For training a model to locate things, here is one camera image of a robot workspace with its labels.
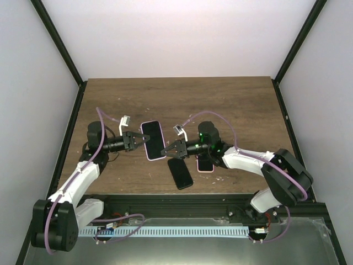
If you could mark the black frame post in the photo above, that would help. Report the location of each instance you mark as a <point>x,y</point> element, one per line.
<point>56,38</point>
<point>300,38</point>

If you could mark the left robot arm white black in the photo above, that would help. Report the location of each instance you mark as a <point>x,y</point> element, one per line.
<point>58,219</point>

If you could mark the right black frame post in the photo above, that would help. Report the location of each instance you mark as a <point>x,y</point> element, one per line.
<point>300,38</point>

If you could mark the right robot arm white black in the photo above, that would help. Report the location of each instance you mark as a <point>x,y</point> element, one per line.
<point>287,179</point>

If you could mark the left black frame post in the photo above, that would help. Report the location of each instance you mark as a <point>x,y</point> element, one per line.
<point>56,38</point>

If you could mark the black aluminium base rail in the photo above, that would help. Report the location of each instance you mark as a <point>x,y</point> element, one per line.
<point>228,206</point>

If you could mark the white slotted cable duct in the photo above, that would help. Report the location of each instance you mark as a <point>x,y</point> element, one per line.
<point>169,231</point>

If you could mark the dark red smartphone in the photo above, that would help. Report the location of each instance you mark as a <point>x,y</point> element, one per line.
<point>154,140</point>

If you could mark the lavender phone case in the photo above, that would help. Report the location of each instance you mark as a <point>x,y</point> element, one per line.
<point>154,140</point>

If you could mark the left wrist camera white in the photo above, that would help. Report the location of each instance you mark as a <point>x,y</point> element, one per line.
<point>124,122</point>

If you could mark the pink phone case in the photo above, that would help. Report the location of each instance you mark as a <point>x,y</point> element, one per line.
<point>205,165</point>

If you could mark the black phone case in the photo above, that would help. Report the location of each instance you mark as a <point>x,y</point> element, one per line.
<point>180,174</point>

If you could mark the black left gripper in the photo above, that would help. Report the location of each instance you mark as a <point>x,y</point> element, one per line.
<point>130,136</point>

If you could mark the black smartphone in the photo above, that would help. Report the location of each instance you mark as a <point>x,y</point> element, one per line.
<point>180,174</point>

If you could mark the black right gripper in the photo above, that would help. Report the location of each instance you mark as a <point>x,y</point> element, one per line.
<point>181,150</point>

